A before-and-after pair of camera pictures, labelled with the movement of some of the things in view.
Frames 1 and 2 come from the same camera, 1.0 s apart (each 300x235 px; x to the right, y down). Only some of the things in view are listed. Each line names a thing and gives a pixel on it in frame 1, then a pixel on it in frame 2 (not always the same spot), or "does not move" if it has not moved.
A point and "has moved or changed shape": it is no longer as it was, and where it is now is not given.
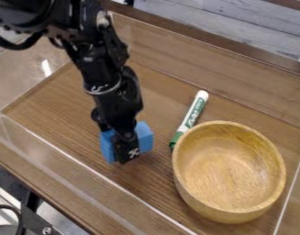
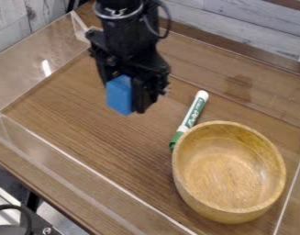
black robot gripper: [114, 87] -> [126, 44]
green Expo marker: [190, 116] does not move
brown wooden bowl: [229, 171] does not move
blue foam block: [109, 137] has moved or changed shape
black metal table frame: [34, 223] does not move
